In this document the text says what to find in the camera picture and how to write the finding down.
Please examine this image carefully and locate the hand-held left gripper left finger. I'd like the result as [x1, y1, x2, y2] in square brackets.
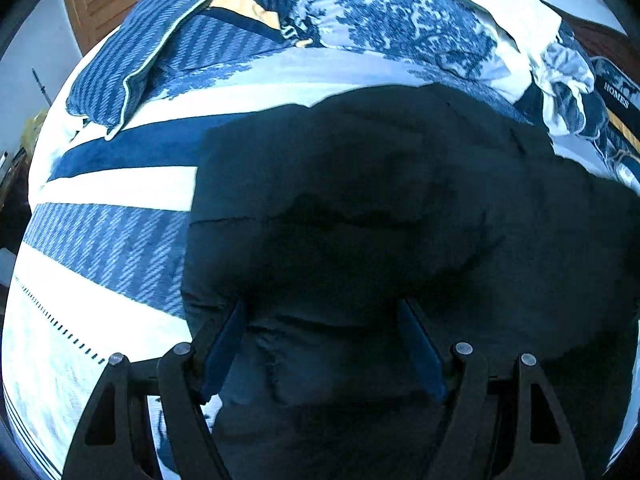
[62, 300, 248, 480]

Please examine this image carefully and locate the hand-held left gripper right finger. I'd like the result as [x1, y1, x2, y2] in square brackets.
[397, 297, 586, 480]

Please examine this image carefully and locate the black puffer jacket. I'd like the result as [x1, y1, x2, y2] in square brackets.
[180, 82, 640, 480]

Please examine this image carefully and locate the blue white striped bedsheet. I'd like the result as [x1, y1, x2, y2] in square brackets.
[2, 47, 621, 480]

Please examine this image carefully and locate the cluttered side table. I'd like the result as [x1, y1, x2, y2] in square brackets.
[0, 147, 36, 251]

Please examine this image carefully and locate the yellow plastic bag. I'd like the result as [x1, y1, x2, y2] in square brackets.
[20, 110, 48, 148]

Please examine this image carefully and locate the crumpled blue white pillow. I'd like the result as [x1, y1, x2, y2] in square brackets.
[515, 25, 608, 138]

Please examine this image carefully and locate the blue striped pillow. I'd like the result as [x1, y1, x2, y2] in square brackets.
[66, 0, 296, 142]

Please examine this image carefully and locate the thin black rod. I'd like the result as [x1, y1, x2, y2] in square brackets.
[31, 67, 51, 108]

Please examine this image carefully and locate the navy yellow printed pillow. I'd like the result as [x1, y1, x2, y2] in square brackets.
[590, 55, 640, 153]
[200, 0, 321, 48]

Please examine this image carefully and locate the blue tree print duvet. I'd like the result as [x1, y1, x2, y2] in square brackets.
[270, 0, 563, 106]

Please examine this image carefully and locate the dark wooden headboard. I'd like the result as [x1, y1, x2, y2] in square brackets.
[542, 2, 640, 86]

